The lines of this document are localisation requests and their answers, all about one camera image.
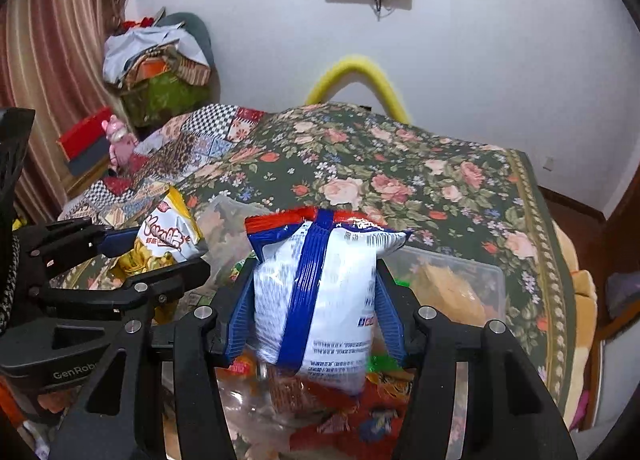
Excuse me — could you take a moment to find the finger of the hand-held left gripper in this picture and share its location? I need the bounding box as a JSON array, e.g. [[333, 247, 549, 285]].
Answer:
[[37, 257, 211, 323], [22, 217, 146, 271]]

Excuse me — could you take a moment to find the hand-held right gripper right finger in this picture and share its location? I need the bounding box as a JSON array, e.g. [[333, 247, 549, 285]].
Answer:
[[372, 257, 581, 460]]

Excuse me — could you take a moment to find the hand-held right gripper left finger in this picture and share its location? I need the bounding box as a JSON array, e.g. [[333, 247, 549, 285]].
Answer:
[[50, 255, 261, 460]]

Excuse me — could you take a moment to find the green striped snack packet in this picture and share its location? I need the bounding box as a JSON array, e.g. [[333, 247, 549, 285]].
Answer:
[[365, 352, 402, 373]]

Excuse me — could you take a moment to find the yellow white snack bag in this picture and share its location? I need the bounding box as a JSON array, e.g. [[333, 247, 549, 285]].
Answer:
[[112, 185, 208, 326]]

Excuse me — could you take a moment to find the brown cracker pack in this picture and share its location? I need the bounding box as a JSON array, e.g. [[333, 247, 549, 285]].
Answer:
[[410, 263, 488, 328]]

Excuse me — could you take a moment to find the red snack packet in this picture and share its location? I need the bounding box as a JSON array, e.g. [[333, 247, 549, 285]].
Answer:
[[287, 370, 416, 456]]

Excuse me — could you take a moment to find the blue white snack bag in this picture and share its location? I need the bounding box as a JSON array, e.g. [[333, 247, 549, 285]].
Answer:
[[244, 207, 413, 396]]

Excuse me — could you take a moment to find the clear biscuit stick packet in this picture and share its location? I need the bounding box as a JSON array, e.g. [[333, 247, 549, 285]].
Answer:
[[270, 375, 321, 413]]

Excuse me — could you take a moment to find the clear plastic container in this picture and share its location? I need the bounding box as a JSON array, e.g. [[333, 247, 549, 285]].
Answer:
[[160, 193, 506, 460]]

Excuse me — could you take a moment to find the wooden nightstand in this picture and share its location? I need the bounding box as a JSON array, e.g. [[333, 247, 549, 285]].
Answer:
[[65, 160, 118, 202]]

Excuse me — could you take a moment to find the dark grey box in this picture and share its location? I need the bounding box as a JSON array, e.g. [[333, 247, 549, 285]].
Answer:
[[65, 143, 113, 178]]

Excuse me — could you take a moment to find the pink plush toy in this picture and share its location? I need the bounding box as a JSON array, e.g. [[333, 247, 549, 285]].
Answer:
[[101, 115, 138, 173]]

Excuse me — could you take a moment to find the red box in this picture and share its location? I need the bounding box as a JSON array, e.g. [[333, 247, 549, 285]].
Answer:
[[57, 108, 113, 161]]

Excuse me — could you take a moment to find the patchwork quilt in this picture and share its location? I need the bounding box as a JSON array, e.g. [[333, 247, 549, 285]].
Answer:
[[57, 103, 268, 226]]

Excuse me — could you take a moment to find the green printed cloth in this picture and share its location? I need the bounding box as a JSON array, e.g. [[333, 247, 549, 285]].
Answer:
[[120, 74, 212, 128]]

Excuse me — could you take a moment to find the yellow fleece blanket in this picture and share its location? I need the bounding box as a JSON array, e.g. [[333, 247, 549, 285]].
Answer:
[[550, 225, 601, 433]]

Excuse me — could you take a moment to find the pile of clothes on chair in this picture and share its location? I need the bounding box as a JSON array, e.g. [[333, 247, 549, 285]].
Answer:
[[102, 25, 208, 87]]

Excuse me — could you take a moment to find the striped curtain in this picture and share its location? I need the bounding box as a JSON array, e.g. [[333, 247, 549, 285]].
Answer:
[[0, 0, 136, 226]]

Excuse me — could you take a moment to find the grey cushion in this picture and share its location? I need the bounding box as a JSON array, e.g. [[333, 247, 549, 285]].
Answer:
[[162, 13, 216, 72]]

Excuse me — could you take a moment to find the yellow foam tube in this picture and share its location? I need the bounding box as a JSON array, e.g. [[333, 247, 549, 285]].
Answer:
[[304, 54, 411, 123]]

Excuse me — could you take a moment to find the black hanging cable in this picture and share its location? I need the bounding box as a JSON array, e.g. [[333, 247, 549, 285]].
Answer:
[[367, 0, 397, 21]]

